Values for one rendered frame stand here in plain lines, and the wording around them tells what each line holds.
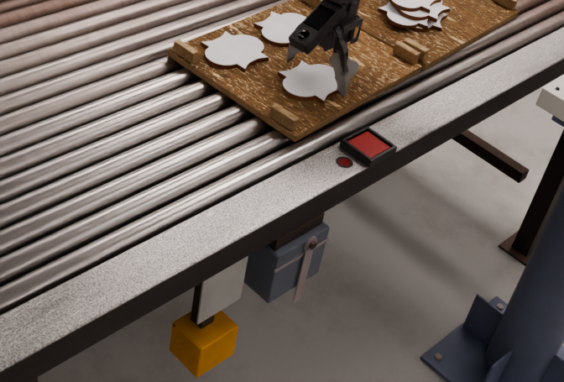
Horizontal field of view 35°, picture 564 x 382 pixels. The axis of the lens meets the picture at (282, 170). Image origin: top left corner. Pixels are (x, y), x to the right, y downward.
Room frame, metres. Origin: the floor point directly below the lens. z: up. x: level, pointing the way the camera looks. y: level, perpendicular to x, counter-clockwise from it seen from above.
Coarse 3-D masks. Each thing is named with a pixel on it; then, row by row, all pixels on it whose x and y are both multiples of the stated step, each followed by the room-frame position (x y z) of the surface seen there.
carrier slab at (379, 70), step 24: (240, 24) 1.65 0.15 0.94; (264, 48) 1.58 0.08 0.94; (360, 48) 1.66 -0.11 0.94; (384, 48) 1.68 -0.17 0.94; (192, 72) 1.46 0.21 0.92; (216, 72) 1.45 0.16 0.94; (240, 72) 1.47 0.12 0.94; (264, 72) 1.49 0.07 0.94; (360, 72) 1.56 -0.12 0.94; (384, 72) 1.58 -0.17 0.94; (408, 72) 1.60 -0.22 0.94; (240, 96) 1.39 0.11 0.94; (264, 96) 1.41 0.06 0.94; (288, 96) 1.42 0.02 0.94; (336, 96) 1.46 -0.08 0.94; (360, 96) 1.47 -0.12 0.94; (264, 120) 1.35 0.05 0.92; (312, 120) 1.36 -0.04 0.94
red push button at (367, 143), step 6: (366, 132) 1.37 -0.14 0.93; (354, 138) 1.34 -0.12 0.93; (360, 138) 1.34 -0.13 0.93; (366, 138) 1.35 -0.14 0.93; (372, 138) 1.35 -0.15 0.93; (354, 144) 1.32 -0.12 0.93; (360, 144) 1.32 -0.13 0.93; (366, 144) 1.33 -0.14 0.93; (372, 144) 1.33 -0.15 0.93; (378, 144) 1.33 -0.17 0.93; (384, 144) 1.34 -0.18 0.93; (360, 150) 1.31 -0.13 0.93; (366, 150) 1.31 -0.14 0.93; (372, 150) 1.31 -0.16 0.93; (378, 150) 1.32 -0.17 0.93; (384, 150) 1.32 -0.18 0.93; (372, 156) 1.30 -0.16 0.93
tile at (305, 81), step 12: (288, 72) 1.49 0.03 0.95; (300, 72) 1.50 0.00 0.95; (312, 72) 1.51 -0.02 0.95; (324, 72) 1.52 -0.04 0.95; (288, 84) 1.45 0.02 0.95; (300, 84) 1.46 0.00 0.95; (312, 84) 1.47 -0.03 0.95; (324, 84) 1.47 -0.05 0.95; (336, 84) 1.48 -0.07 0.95; (300, 96) 1.42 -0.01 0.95; (312, 96) 1.43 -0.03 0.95; (324, 96) 1.43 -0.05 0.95
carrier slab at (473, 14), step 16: (368, 0) 1.88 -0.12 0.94; (384, 0) 1.89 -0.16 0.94; (448, 0) 1.96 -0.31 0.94; (464, 0) 1.98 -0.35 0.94; (480, 0) 1.99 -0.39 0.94; (368, 16) 1.80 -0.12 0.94; (384, 16) 1.82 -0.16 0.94; (448, 16) 1.88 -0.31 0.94; (464, 16) 1.90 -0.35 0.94; (480, 16) 1.91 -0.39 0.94; (496, 16) 1.93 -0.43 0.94; (512, 16) 1.95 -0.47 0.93; (368, 32) 1.73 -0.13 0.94; (384, 32) 1.75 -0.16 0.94; (400, 32) 1.76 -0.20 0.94; (416, 32) 1.77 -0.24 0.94; (432, 32) 1.79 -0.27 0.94; (448, 32) 1.80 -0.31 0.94; (464, 32) 1.82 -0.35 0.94; (480, 32) 1.83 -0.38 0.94; (432, 48) 1.72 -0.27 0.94; (448, 48) 1.73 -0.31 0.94; (432, 64) 1.67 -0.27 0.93
